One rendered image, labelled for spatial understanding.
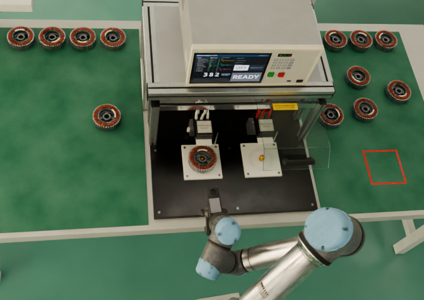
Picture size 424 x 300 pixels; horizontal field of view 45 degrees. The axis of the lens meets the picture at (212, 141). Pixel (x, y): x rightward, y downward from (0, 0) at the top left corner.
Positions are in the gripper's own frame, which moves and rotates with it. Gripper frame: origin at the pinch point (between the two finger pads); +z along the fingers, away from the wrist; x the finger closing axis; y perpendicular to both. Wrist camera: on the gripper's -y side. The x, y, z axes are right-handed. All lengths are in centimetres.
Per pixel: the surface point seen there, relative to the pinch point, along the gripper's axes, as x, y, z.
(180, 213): -10.1, 2.6, 6.9
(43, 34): -63, -71, 48
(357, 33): 83, -73, 49
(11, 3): -66, -73, 0
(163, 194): -16.0, -4.2, 10.9
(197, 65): -6, -50, -16
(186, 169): -6.4, -12.9, 14.5
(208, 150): 2.5, -20.3, 14.7
